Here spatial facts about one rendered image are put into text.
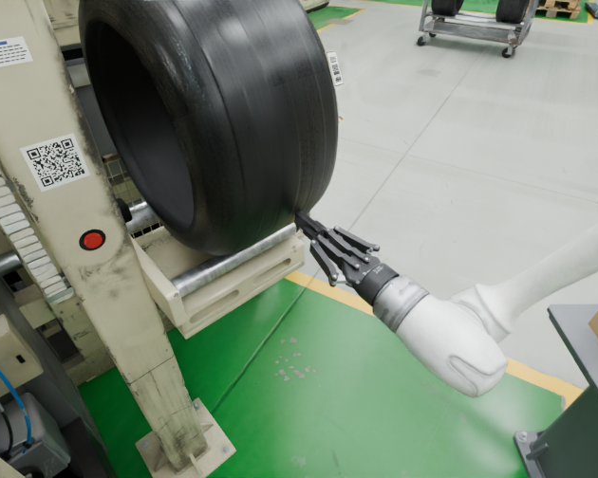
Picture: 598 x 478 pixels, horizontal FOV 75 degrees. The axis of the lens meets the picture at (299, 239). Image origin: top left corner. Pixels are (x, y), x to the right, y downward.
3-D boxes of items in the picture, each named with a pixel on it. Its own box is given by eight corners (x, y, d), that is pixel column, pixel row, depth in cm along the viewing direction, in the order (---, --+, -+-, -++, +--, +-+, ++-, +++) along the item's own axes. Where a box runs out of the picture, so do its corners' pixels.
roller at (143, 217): (114, 222, 96) (110, 220, 99) (122, 238, 97) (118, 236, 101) (233, 172, 113) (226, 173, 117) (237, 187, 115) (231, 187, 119)
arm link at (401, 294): (403, 313, 60) (374, 288, 63) (388, 342, 67) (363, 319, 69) (437, 284, 65) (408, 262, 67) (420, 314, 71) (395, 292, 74)
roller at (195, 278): (169, 285, 80) (161, 281, 84) (177, 303, 82) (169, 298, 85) (296, 216, 98) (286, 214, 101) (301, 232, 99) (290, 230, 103)
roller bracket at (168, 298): (177, 330, 81) (166, 299, 75) (103, 236, 104) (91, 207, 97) (191, 321, 83) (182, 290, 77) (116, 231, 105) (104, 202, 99)
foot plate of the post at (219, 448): (169, 507, 130) (167, 505, 127) (135, 444, 145) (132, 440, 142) (236, 450, 143) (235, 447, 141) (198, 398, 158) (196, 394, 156)
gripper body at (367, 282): (407, 266, 68) (367, 235, 72) (376, 291, 63) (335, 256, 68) (396, 291, 73) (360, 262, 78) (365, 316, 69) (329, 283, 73)
